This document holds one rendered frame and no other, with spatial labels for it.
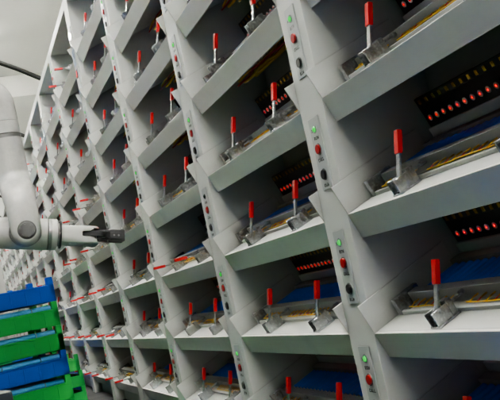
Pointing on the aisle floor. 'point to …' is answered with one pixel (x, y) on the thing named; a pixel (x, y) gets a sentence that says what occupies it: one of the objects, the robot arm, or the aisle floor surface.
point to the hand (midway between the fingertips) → (116, 236)
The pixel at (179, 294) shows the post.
